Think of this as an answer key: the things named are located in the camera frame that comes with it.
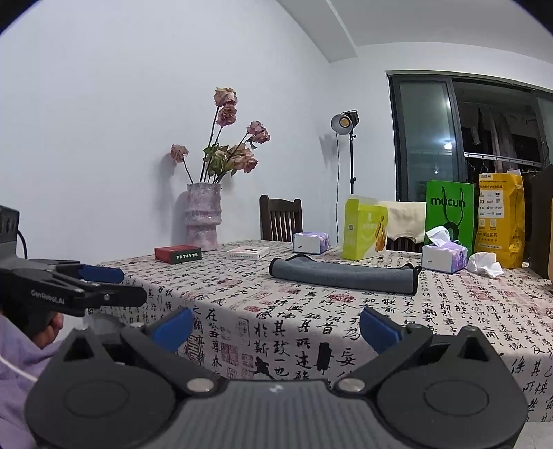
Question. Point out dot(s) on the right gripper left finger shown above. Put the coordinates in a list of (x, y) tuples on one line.
[(155, 347)]

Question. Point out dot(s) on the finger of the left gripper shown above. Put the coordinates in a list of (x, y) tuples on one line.
[(84, 295), (90, 271)]

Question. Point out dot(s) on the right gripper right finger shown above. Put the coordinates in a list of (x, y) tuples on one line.
[(397, 346)]

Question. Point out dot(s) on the purple and grey towel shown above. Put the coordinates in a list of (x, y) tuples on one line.
[(305, 270)]

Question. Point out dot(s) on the purple sleeve forearm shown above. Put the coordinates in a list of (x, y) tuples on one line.
[(21, 352)]

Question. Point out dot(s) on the person's left hand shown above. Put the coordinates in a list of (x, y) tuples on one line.
[(47, 336)]

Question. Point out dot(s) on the red and green box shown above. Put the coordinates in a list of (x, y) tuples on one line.
[(178, 254)]

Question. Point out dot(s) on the chair under cream cloth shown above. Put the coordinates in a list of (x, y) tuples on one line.
[(403, 244)]

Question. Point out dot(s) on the open purple tissue pack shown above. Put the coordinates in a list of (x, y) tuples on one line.
[(442, 254)]

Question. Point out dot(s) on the calligraphy print tablecloth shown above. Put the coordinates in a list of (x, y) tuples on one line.
[(247, 324)]

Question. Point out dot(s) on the pink glitter vase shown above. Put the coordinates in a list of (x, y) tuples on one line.
[(203, 215)]

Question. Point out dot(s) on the lime green snack box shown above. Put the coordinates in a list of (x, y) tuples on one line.
[(365, 228)]

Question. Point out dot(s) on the crumpled white tissue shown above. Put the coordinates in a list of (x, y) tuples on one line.
[(485, 263)]

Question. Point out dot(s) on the cream cloth on chair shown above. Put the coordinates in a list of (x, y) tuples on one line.
[(405, 220)]

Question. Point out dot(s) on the sealed purple tissue pack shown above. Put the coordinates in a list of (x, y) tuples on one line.
[(310, 243)]

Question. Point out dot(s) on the white flat box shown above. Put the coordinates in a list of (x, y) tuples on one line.
[(250, 253)]

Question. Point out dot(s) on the green mucun paper bag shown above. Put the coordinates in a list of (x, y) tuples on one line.
[(451, 204)]

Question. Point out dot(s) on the yellow paper bag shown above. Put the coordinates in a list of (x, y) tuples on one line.
[(501, 225)]

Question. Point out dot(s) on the dark wooden chair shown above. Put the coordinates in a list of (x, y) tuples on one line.
[(280, 219)]

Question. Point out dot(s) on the black paper bag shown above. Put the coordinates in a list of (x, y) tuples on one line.
[(540, 240)]

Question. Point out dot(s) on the dark framed glass door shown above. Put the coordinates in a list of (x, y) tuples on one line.
[(454, 127)]

